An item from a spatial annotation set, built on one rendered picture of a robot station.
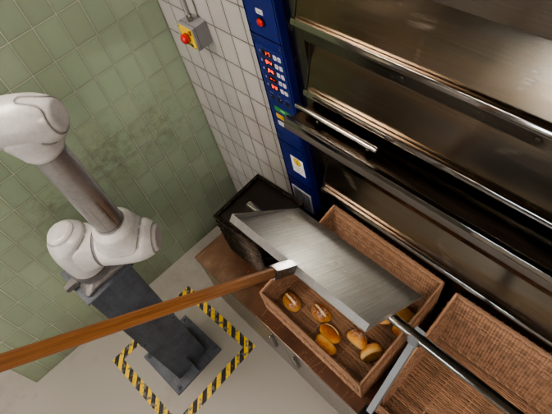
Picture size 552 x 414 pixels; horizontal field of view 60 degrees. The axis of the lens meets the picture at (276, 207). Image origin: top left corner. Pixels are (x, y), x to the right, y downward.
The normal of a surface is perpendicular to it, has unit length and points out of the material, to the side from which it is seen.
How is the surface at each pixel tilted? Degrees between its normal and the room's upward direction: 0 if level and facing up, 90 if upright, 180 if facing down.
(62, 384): 0
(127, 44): 90
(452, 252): 70
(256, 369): 0
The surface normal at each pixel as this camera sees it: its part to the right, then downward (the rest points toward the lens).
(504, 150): -0.73, 0.40
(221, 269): -0.18, -0.58
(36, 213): 0.68, 0.51
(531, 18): -0.71, 0.64
